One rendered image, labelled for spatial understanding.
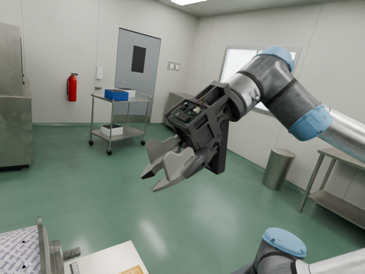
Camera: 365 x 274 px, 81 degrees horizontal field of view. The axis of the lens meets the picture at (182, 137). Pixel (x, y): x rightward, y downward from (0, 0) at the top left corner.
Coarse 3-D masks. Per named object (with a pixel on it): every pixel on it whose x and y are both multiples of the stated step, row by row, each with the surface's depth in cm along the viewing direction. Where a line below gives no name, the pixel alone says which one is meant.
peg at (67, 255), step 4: (72, 248) 32; (76, 248) 32; (64, 252) 32; (68, 252) 32; (72, 252) 32; (76, 252) 32; (80, 252) 32; (64, 256) 31; (68, 256) 31; (72, 256) 32; (76, 256) 32; (64, 260) 31
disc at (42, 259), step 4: (36, 220) 30; (40, 220) 28; (36, 224) 31; (40, 224) 27; (40, 228) 26; (40, 232) 26; (40, 236) 25; (40, 240) 25; (40, 244) 24; (44, 244) 25; (40, 248) 24; (44, 248) 24; (40, 252) 24; (44, 252) 24; (40, 256) 24; (44, 256) 24; (40, 260) 23; (44, 260) 24; (40, 264) 23; (44, 264) 23; (40, 268) 24; (44, 268) 23; (44, 272) 23
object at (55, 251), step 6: (54, 240) 30; (54, 246) 28; (60, 246) 29; (54, 252) 28; (60, 252) 28; (54, 258) 27; (60, 258) 27; (54, 264) 27; (60, 264) 27; (54, 270) 26; (60, 270) 27
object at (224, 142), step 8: (224, 120) 39; (224, 128) 39; (224, 136) 40; (224, 144) 41; (224, 152) 42; (216, 160) 42; (224, 160) 42; (208, 168) 44; (216, 168) 42; (224, 168) 43
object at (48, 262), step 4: (44, 228) 29; (44, 232) 28; (44, 236) 27; (44, 240) 26; (48, 244) 26; (48, 248) 26; (48, 252) 26; (48, 256) 25; (48, 260) 25; (48, 264) 25; (48, 268) 25; (48, 272) 24
